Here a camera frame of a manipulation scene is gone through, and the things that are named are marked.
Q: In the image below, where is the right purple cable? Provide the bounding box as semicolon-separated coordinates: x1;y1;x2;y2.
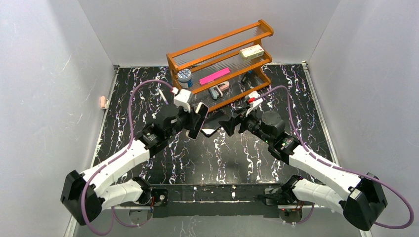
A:
252;85;415;230

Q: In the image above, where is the orange wooden shelf rack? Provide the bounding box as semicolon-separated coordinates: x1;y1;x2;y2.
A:
167;19;274;111

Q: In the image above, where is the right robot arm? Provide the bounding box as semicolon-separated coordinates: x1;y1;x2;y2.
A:
219;109;387;231

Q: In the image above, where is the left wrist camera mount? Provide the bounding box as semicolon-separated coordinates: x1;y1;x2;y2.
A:
171;87;193;113

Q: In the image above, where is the pink flat bar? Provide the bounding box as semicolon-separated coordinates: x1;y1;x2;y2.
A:
199;68;230;85

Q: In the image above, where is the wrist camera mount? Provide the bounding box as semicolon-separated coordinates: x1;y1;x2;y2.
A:
171;87;193;113
245;91;263;117

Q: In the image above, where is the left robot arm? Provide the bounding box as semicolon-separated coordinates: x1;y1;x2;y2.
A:
60;103;209;226

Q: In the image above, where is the blue lidded jar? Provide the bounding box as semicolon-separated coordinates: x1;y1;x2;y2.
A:
177;69;193;89

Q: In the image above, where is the black smartphone on table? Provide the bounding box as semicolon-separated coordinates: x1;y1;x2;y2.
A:
201;111;229;137

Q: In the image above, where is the pink wall hook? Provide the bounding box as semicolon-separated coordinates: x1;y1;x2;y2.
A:
100;96;109;110

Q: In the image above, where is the aluminium front frame rail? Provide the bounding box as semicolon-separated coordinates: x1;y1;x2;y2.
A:
64;185;374;237

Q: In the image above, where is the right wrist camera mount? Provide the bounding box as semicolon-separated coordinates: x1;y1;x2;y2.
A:
245;91;263;117

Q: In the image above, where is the purple white pen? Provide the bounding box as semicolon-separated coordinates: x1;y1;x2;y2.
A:
158;89;169;105

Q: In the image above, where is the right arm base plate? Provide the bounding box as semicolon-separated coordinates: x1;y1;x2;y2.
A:
257;184;305;207

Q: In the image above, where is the small black clip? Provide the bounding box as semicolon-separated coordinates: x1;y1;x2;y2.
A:
240;72;251;84

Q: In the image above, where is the cream rectangular box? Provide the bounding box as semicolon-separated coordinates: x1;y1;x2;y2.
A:
239;44;264;62

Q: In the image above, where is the pink and blue stapler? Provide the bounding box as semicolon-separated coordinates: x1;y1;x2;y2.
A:
209;81;230;100

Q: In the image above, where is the phone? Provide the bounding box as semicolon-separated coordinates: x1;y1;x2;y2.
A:
186;102;209;140

